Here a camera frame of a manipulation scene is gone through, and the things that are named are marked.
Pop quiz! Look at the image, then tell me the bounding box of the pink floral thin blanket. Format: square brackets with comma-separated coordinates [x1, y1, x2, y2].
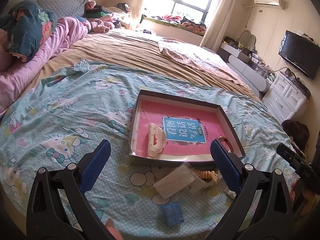
[157, 37, 247, 87]

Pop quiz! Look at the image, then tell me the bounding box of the pink quilt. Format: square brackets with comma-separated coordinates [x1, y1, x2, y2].
[1, 17, 91, 115]

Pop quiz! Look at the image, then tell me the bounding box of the vanity mirror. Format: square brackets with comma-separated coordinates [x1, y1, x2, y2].
[237, 30, 257, 50]

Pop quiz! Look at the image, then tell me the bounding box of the cream hair claw clip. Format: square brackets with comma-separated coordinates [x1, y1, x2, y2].
[147, 123, 166, 158]

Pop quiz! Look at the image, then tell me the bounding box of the clothes pile on windowsill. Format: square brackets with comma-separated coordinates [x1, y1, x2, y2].
[140, 14, 207, 36]

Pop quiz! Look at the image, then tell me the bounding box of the white wall air conditioner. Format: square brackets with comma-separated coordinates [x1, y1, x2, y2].
[254, 0, 285, 10]

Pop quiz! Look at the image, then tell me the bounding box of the Hello Kitty teal bedsheet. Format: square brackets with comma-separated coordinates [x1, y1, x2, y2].
[1, 60, 298, 239]

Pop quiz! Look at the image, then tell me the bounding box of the cream curtain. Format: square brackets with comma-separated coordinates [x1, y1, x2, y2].
[200, 0, 235, 51]

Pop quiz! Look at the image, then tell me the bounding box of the clothes pile by headboard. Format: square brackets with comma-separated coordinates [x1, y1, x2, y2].
[84, 1, 132, 33]

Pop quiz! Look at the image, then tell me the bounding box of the white drawer cabinet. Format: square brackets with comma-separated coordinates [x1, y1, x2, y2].
[262, 72, 308, 123]

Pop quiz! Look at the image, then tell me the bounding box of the brown strap wristwatch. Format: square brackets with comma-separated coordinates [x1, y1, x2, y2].
[217, 136, 234, 154]

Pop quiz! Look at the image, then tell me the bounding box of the dark teal floral pillow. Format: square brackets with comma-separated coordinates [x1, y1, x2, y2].
[1, 0, 57, 62]

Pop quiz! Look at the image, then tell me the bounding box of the black flat television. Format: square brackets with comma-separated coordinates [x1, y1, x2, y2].
[278, 30, 319, 80]

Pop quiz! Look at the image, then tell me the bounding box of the clear bag of earrings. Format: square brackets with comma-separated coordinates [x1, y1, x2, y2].
[153, 163, 207, 198]

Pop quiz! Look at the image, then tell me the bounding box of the left hand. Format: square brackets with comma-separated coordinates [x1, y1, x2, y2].
[105, 218, 123, 240]

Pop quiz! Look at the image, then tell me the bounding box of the dark cardboard box tray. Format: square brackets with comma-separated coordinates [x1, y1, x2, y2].
[129, 90, 245, 166]

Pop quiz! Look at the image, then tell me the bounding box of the white grey dressing table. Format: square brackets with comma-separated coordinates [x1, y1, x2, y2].
[217, 42, 270, 99]

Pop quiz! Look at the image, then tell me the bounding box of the tan bed blanket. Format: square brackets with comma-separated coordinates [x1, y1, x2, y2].
[21, 30, 258, 100]

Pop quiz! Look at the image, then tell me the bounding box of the small blue plastic box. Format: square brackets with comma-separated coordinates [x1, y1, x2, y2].
[161, 202, 184, 227]

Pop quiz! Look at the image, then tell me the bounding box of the grey quilted headboard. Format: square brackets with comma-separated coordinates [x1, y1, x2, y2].
[1, 0, 89, 18]

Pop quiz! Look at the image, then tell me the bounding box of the right hand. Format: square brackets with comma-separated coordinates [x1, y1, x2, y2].
[289, 179, 319, 220]

